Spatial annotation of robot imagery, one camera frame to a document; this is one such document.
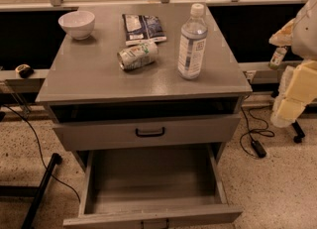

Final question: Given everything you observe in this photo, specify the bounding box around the grey top drawer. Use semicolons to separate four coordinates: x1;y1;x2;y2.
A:
53;103;240;151

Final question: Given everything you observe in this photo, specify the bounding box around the blue snack bag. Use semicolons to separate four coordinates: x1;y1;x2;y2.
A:
122;14;166;46

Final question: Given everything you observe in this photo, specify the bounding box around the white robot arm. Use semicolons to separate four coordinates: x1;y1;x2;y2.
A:
269;0;317;128

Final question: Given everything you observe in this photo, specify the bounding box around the crushed green white can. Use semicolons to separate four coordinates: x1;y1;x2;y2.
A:
117;42;159;71

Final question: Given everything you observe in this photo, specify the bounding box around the black tape measure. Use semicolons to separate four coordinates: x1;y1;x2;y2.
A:
15;64;34;78

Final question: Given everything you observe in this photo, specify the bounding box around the small green drink bottle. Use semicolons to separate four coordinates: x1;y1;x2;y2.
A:
268;47;288;69

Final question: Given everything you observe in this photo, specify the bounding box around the black stand leg left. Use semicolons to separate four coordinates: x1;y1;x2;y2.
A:
0;153;62;229

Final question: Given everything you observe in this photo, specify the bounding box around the black floor cable left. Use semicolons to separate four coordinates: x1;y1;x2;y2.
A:
2;103;81;204

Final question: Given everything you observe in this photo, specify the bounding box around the black stand leg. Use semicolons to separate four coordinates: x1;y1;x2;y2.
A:
0;153;62;229
270;90;305;144

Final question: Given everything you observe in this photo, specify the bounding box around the black stand leg right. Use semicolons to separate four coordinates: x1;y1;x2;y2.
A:
270;90;305;144

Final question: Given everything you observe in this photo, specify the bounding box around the clear plastic water bottle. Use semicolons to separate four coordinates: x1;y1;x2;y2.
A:
177;3;208;79

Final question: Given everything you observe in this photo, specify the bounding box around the white ceramic bowl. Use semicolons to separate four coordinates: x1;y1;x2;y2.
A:
58;11;95;40

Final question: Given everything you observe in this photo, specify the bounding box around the grey drawer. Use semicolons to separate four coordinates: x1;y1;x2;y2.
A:
63;145;243;229
53;103;240;151

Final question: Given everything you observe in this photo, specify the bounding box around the black power adapter with cable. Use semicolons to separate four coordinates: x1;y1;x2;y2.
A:
239;108;275;160

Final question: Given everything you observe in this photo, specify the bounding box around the grey drawer cabinet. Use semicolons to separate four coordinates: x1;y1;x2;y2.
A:
37;4;252;166

